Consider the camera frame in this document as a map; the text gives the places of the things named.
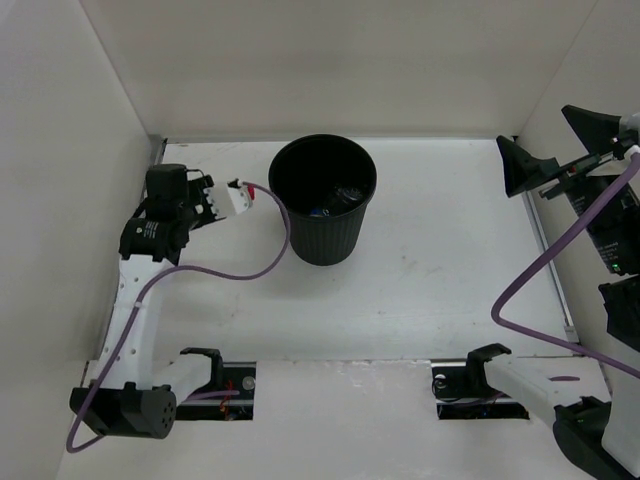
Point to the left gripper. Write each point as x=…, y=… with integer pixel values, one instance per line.
x=201, y=201

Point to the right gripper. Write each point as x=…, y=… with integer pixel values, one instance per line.
x=596, y=130

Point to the clear bottle blue label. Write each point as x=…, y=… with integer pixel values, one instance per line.
x=339, y=200

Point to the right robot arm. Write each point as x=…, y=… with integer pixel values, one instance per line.
x=594, y=422

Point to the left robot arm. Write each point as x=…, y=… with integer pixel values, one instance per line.
x=124, y=396

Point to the black plastic waste bin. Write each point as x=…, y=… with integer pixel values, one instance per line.
x=302, y=173

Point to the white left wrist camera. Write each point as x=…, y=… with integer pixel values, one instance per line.
x=230, y=199

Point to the right aluminium rail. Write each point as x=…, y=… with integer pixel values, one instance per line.
x=534, y=268

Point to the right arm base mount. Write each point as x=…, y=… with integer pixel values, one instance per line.
x=457, y=399

